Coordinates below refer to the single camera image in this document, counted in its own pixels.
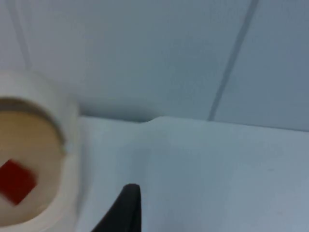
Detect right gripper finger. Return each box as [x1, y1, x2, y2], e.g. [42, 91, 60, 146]
[90, 183, 141, 232]

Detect red block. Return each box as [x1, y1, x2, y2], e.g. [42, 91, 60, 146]
[0, 159, 39, 206]

